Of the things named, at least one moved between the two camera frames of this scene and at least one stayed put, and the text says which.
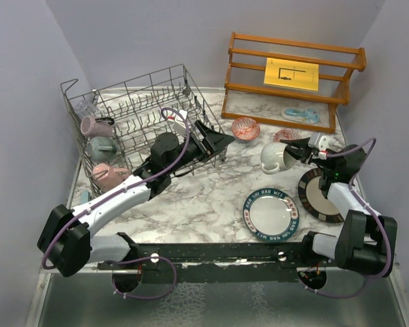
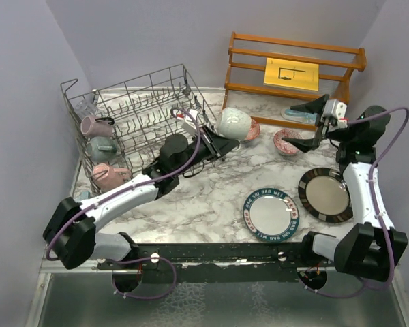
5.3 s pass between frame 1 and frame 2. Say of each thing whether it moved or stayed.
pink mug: stayed
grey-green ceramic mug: stayed
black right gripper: moved
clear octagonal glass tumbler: stayed
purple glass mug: stayed
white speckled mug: moved
